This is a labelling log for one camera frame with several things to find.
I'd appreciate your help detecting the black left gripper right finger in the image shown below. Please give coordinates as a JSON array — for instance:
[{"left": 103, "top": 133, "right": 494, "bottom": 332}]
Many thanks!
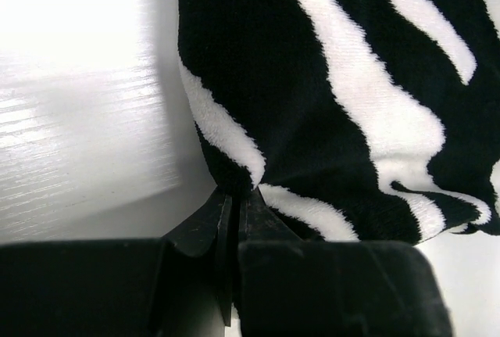
[{"left": 237, "top": 191, "right": 453, "bottom": 336}]

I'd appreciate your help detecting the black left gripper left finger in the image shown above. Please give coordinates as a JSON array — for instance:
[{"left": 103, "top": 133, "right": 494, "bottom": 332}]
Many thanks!
[{"left": 1, "top": 191, "right": 233, "bottom": 336}]

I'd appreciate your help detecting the zebra print plush cloth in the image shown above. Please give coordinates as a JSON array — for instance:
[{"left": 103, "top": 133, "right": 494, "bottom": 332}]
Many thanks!
[{"left": 178, "top": 0, "right": 499, "bottom": 244}]

